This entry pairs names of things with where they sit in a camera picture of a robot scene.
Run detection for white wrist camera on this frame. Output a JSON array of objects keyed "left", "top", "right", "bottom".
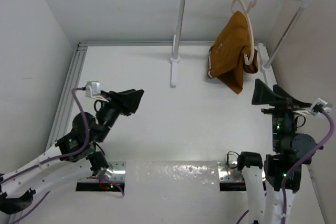
[
  {"left": 310, "top": 98, "right": 333, "bottom": 116},
  {"left": 85, "top": 81, "right": 101, "bottom": 99}
]

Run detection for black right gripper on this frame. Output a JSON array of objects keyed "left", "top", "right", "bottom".
[{"left": 252, "top": 77, "right": 311, "bottom": 151}]

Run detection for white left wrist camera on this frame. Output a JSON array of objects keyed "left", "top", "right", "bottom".
[{"left": 85, "top": 81, "right": 101, "bottom": 99}]

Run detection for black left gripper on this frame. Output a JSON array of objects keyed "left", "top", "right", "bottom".
[{"left": 97, "top": 89, "right": 145, "bottom": 141}]

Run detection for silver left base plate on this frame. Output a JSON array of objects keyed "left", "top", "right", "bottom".
[{"left": 76, "top": 162, "right": 126, "bottom": 193}]

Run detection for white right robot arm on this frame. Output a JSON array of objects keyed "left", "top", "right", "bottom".
[{"left": 237, "top": 79, "right": 318, "bottom": 223}]

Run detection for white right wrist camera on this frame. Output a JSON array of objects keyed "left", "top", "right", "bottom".
[{"left": 310, "top": 98, "right": 333, "bottom": 116}]

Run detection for wooden clothes hanger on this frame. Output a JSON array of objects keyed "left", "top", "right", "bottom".
[{"left": 231, "top": 0, "right": 258, "bottom": 66}]

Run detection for white clothes rack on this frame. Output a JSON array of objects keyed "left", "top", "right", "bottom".
[{"left": 170, "top": 0, "right": 312, "bottom": 88}]

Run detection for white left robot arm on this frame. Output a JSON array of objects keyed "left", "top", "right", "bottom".
[{"left": 1, "top": 88, "right": 144, "bottom": 215}]

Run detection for brown trousers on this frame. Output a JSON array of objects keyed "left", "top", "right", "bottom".
[{"left": 207, "top": 11, "right": 259, "bottom": 94}]

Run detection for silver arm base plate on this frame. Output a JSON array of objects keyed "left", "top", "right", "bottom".
[{"left": 217, "top": 161, "right": 269, "bottom": 192}]

